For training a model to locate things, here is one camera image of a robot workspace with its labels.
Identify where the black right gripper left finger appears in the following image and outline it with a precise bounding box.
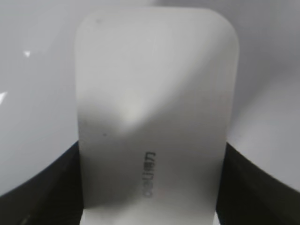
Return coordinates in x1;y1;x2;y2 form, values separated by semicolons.
0;142;83;225

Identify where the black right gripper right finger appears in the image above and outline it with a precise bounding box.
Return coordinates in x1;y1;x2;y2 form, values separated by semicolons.
216;144;300;225

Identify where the white board eraser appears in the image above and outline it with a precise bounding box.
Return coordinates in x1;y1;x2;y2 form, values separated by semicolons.
75;7;239;225

